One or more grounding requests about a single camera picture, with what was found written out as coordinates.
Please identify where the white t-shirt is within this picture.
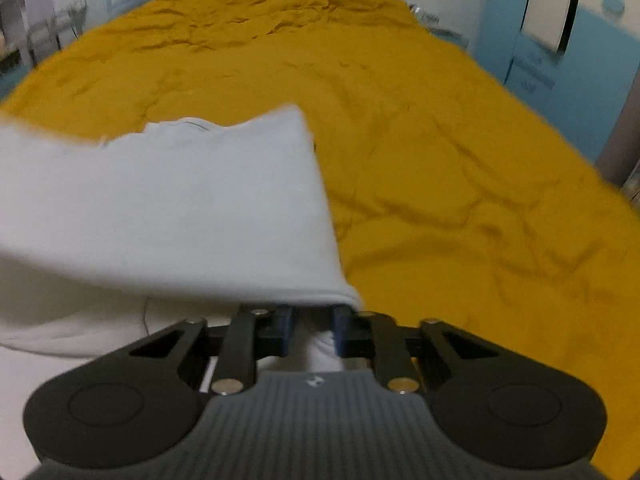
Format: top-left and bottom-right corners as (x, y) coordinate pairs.
(1, 106), (361, 370)

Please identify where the blue white wardrobe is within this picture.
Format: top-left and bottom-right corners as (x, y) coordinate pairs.
(474, 0), (639, 160)

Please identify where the white blue desk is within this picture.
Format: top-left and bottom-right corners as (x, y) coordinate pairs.
(1, 0), (88, 100)

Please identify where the mustard yellow bed quilt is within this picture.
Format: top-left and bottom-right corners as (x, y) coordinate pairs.
(1, 0), (639, 479)

